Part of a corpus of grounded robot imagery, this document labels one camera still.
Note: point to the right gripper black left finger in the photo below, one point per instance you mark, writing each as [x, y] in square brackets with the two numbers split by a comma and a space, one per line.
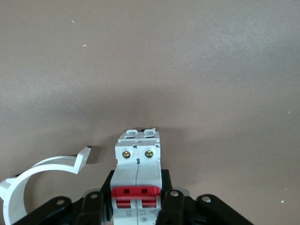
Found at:
[91, 208]

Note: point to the small white pipe clamp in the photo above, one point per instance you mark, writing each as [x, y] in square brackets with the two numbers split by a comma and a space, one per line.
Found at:
[47, 165]

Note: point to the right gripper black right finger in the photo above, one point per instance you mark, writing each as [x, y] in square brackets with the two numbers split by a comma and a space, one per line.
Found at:
[172, 208]

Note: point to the white red circuit breaker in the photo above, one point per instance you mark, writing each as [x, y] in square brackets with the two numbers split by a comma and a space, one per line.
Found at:
[137, 173]

